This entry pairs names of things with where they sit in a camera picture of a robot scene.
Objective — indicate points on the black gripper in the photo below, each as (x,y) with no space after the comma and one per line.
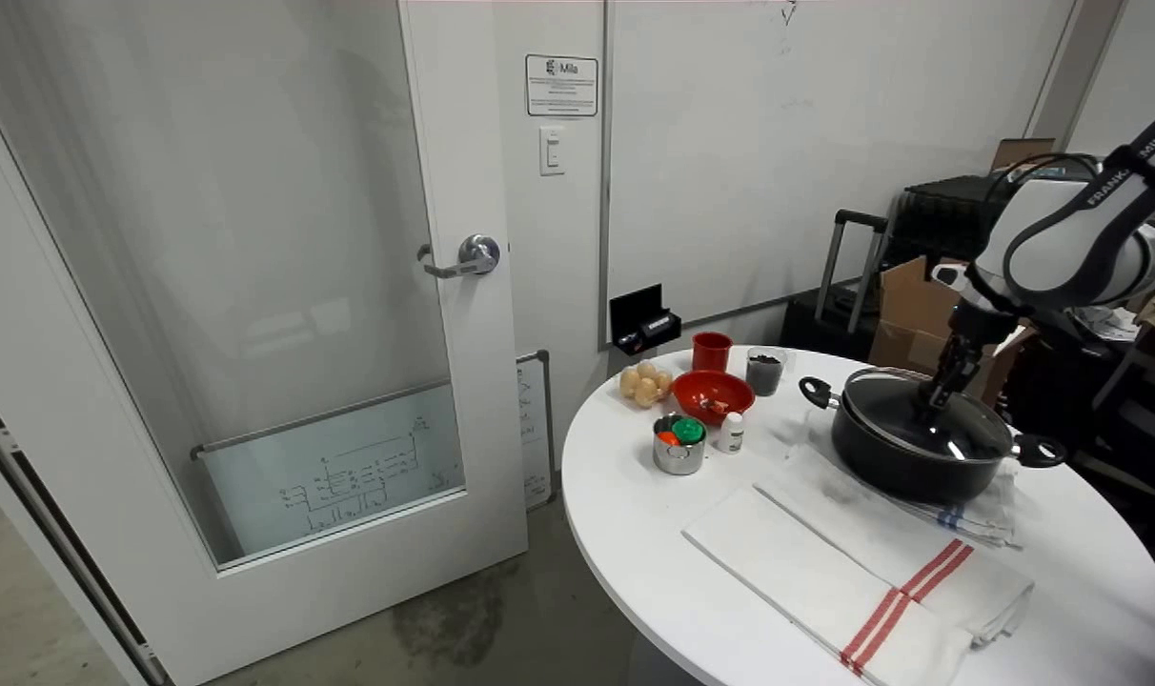
(978,328)

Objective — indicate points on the glass lid black knob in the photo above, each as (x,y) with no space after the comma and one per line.
(901,424)

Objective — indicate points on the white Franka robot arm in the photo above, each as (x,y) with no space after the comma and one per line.
(1085,242)

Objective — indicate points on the small steel pot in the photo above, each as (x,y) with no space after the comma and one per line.
(676,453)

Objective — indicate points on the white door frosted glass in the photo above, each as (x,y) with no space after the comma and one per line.
(219,317)

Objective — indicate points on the open cardboard box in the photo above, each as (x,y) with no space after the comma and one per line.
(912,325)

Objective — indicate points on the white cloth blue stripes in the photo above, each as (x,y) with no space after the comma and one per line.
(982,519)

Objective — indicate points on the grey cup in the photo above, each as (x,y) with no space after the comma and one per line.
(762,375)

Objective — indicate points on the white towel red stripes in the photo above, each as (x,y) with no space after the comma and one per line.
(854,574)

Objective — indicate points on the small white-capped bottle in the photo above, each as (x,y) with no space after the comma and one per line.
(728,433)

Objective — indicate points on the clear plastic utensil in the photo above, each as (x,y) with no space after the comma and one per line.
(999,618)

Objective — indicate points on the small cardboard box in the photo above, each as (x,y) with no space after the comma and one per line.
(1017,152)

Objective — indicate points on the red bowl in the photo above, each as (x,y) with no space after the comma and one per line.
(709,394)

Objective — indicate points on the red cup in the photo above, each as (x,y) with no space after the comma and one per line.
(709,348)

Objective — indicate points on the green toy vegetable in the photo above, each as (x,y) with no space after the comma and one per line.
(689,427)

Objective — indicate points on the orange toy vegetable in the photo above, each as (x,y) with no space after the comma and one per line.
(668,436)

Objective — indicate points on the yellowish toy bread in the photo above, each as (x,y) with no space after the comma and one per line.
(647,381)

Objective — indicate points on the black marker holder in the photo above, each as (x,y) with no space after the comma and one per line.
(641,321)

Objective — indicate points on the small white board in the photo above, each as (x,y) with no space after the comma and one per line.
(536,433)

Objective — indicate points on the wall whiteboard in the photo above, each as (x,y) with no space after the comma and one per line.
(807,137)

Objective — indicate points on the white light switch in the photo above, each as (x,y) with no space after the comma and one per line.
(550,148)

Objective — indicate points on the white wall sign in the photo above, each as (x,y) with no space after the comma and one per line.
(562,84)

